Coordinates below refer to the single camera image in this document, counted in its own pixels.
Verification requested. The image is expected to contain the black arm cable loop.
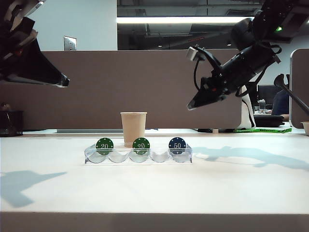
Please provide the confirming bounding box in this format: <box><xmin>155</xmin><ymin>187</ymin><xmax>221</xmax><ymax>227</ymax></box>
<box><xmin>255</xmin><ymin>41</ymin><xmax>282</xmax><ymax>64</ymax></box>

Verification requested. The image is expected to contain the brown paper cup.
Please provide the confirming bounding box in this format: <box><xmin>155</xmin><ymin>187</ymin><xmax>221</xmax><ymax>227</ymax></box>
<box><xmin>120</xmin><ymin>112</ymin><xmax>148</xmax><ymax>148</ymax></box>

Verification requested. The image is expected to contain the person in blue shirt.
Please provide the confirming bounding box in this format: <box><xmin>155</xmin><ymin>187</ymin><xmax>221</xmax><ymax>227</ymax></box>
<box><xmin>271</xmin><ymin>90</ymin><xmax>290</xmax><ymax>121</ymax></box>

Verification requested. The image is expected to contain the black flat bag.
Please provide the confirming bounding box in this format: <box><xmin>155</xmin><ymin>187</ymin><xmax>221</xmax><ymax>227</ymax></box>
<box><xmin>253</xmin><ymin>115</ymin><xmax>285</xmax><ymax>128</ymax></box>

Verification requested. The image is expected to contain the long ceiling light strip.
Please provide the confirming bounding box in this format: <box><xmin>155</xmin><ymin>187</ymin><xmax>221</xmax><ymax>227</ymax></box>
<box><xmin>116</xmin><ymin>16</ymin><xmax>257</xmax><ymax>24</ymax></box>

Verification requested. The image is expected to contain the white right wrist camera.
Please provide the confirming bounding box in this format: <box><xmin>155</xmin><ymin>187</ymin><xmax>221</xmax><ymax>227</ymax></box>
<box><xmin>186</xmin><ymin>46</ymin><xmax>199</xmax><ymax>61</ymax></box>

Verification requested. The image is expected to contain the black angled rod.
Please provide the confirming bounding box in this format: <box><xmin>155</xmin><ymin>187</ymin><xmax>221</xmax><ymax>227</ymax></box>
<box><xmin>274</xmin><ymin>73</ymin><xmax>309</xmax><ymax>111</ymax></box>

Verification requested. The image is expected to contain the thin black cable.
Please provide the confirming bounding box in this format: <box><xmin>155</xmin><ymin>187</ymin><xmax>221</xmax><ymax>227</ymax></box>
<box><xmin>235</xmin><ymin>83</ymin><xmax>246</xmax><ymax>98</ymax></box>

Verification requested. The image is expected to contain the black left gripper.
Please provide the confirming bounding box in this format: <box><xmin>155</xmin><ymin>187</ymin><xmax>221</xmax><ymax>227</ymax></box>
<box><xmin>0</xmin><ymin>0</ymin><xmax>70</xmax><ymax>88</ymax></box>

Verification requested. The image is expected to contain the beige paper bowl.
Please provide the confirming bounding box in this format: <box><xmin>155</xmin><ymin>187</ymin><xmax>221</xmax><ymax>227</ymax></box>
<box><xmin>299</xmin><ymin>121</ymin><xmax>309</xmax><ymax>136</ymax></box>

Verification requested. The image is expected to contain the blue 50 poker chip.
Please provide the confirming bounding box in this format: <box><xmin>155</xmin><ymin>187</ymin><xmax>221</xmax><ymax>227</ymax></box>
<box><xmin>168</xmin><ymin>137</ymin><xmax>187</xmax><ymax>155</ymax></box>

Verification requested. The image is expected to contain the wide black monitor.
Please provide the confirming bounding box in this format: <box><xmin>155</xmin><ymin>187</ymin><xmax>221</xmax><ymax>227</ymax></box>
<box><xmin>257</xmin><ymin>85</ymin><xmax>283</xmax><ymax>107</ymax></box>

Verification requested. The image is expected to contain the green 20 poker chip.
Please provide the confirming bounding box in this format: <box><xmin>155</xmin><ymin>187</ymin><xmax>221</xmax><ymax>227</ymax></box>
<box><xmin>132</xmin><ymin>137</ymin><xmax>151</xmax><ymax>155</ymax></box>
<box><xmin>95</xmin><ymin>137</ymin><xmax>114</xmax><ymax>156</ymax></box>

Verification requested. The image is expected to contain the narrow brown desk partition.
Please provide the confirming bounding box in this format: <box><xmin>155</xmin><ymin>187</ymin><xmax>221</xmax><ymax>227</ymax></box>
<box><xmin>289</xmin><ymin>49</ymin><xmax>309</xmax><ymax>130</ymax></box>

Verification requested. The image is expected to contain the black mesh pen holder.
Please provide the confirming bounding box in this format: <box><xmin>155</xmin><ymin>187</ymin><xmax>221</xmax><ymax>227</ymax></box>
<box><xmin>0</xmin><ymin>103</ymin><xmax>25</xmax><ymax>137</ymax></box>

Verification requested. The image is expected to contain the narrow black monitor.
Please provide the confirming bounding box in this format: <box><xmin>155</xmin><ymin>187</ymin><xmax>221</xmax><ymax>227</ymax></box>
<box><xmin>245</xmin><ymin>82</ymin><xmax>258</xmax><ymax>107</ymax></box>

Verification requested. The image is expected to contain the clear acrylic chip tray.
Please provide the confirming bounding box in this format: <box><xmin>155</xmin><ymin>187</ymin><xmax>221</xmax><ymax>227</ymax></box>
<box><xmin>84</xmin><ymin>142</ymin><xmax>194</xmax><ymax>165</ymax></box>

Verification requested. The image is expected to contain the metal wall switch plate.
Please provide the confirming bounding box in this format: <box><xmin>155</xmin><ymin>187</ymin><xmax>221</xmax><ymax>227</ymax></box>
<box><xmin>63</xmin><ymin>36</ymin><xmax>78</xmax><ymax>52</ymax></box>

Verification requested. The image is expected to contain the wide brown desk partition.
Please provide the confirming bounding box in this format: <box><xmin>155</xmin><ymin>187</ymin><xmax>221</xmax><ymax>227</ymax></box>
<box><xmin>0</xmin><ymin>49</ymin><xmax>243</xmax><ymax>131</ymax></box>

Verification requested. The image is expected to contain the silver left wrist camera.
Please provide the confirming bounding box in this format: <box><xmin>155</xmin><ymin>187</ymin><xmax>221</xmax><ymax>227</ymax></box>
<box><xmin>24</xmin><ymin>0</ymin><xmax>47</xmax><ymax>10</ymax></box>

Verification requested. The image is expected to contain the green tape strip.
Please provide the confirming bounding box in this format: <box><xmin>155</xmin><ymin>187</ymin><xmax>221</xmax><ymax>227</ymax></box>
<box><xmin>233</xmin><ymin>128</ymin><xmax>292</xmax><ymax>134</ymax></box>

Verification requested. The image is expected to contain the black camera cable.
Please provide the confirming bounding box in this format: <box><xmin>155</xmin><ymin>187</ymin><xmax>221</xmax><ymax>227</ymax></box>
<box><xmin>193</xmin><ymin>58</ymin><xmax>206</xmax><ymax>91</ymax></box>

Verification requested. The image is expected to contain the white bag with black strap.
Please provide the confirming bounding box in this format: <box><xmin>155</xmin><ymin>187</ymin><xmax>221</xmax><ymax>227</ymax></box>
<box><xmin>240</xmin><ymin>87</ymin><xmax>256</xmax><ymax>129</ymax></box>

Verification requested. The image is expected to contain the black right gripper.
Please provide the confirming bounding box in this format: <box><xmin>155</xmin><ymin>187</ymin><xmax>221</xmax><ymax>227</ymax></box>
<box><xmin>186</xmin><ymin>69</ymin><xmax>245</xmax><ymax>112</ymax></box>

